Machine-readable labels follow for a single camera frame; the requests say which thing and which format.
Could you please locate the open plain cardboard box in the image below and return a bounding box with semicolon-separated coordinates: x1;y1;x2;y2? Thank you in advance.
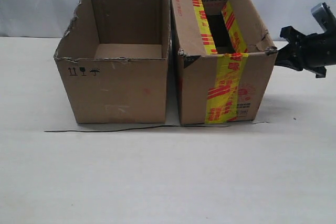
54;0;171;124

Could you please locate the cardboard box with yellow tape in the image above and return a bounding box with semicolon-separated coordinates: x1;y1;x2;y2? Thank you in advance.
170;0;277;125

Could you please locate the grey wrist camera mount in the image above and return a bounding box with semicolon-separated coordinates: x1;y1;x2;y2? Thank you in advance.
311;2;335;32

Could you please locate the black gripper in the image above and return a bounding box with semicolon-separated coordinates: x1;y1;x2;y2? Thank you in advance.
275;26;327;78

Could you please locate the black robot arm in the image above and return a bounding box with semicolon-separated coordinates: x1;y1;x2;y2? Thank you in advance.
275;26;335;78

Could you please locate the thin black floor line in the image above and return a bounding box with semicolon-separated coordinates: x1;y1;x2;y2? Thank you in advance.
44;121;270;133

